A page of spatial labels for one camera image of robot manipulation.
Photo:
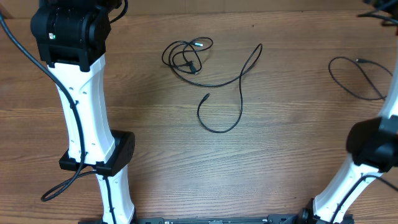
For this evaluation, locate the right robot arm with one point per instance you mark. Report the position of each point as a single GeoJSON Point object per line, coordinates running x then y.
{"type": "Point", "coordinates": [372, 151]}

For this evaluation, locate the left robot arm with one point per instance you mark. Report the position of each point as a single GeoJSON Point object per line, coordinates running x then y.
{"type": "Point", "coordinates": [71, 39]}

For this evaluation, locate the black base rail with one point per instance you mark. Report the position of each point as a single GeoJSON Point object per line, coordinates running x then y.
{"type": "Point", "coordinates": [270, 219]}

